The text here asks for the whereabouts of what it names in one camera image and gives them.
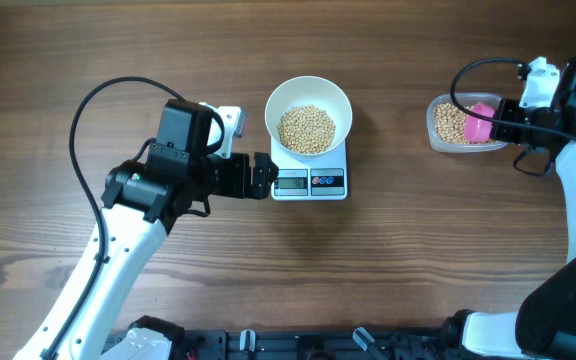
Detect pink plastic scoop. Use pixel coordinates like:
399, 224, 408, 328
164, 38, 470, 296
464, 103, 495, 143

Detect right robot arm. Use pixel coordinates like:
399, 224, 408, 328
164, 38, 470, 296
460, 57, 576, 359

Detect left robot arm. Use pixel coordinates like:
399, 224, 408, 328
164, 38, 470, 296
16, 98, 278, 359

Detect soybeans in white bowl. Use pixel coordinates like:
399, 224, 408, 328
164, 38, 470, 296
277, 105, 336, 154

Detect white digital kitchen scale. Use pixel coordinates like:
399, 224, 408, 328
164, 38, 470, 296
271, 140, 348, 201

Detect white bowl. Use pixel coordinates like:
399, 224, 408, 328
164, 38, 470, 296
265, 76, 353, 157

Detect pile of soybeans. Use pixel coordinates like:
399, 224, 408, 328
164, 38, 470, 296
433, 103, 474, 145

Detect clear plastic container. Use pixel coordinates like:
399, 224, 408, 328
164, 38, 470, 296
426, 94, 506, 153

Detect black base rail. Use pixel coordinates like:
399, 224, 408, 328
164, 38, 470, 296
102, 327, 469, 360

